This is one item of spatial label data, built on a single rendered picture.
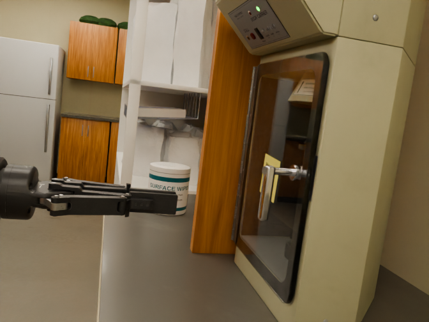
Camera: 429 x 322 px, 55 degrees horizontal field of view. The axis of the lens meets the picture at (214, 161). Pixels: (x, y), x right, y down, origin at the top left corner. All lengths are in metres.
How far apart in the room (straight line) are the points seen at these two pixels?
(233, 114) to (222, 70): 0.10
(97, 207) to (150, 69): 1.46
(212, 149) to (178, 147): 0.93
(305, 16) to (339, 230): 0.33
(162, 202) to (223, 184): 0.38
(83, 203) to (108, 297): 0.26
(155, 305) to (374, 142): 0.45
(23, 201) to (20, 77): 4.97
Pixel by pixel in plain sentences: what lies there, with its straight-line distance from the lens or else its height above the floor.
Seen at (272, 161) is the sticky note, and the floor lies 1.20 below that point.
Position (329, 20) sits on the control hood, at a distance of 0.64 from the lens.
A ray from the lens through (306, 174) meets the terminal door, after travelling 0.64.
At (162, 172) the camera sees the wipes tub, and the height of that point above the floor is 1.07.
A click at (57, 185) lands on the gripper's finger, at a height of 1.16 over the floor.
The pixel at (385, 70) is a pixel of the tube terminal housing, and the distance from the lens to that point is 0.68.
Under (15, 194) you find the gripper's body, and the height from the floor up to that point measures 1.15.
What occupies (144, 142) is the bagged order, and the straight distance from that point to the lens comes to 1.97.
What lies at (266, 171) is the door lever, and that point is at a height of 1.20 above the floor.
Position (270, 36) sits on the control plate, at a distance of 0.78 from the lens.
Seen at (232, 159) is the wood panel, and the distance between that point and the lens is 0.97.
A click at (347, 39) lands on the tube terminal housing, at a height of 1.41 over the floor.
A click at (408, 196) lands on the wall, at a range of 1.14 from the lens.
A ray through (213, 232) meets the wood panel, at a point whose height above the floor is 0.99.
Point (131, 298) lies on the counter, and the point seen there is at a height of 0.94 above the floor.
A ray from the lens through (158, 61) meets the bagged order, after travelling 1.97.
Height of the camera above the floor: 1.29
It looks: 7 degrees down
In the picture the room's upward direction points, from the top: 7 degrees clockwise
